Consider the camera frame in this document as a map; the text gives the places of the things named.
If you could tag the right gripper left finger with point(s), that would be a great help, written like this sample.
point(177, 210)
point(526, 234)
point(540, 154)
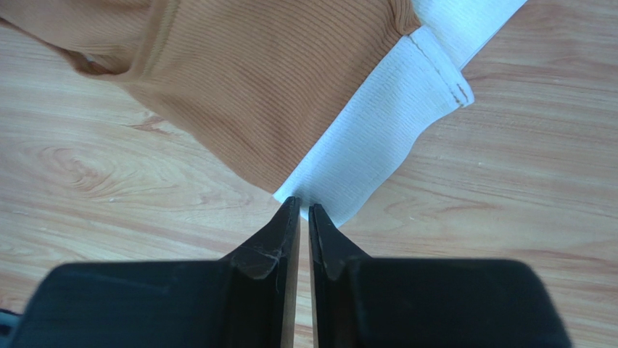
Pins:
point(244, 299)

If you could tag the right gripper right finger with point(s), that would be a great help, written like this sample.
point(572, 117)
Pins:
point(365, 301)

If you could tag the brown underwear white waistband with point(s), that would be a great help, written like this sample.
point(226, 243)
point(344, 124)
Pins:
point(322, 100)

